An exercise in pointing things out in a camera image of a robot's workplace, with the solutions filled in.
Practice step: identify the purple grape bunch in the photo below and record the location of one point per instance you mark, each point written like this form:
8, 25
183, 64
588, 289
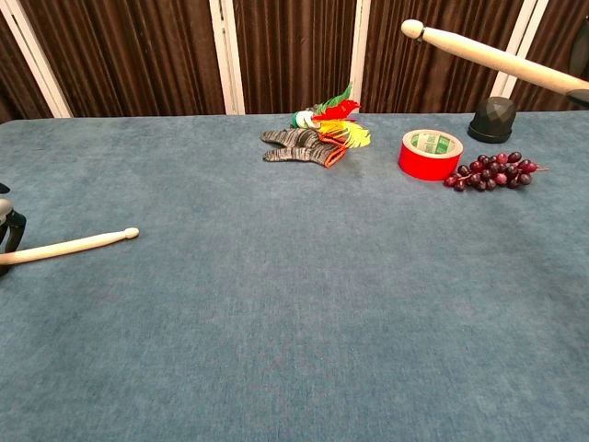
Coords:
492, 172

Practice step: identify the red tape roll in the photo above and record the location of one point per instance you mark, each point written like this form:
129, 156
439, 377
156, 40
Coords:
423, 168

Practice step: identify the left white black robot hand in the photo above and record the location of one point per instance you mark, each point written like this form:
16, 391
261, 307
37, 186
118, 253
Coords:
21, 225

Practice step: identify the black faceted cup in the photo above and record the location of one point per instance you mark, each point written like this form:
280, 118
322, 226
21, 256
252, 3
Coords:
492, 119

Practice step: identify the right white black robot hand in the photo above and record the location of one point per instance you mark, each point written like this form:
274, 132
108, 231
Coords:
580, 97

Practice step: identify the plain wooden drumstick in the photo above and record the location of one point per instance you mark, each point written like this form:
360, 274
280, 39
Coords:
69, 245

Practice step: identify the grey striped glove orange cuff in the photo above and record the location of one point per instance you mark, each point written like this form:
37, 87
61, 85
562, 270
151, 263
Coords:
294, 154

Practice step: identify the colourful feather shuttlecock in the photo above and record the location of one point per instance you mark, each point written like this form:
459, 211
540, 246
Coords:
340, 110

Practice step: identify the blue velvet table cloth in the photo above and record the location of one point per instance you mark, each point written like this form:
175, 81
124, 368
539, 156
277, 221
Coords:
294, 299

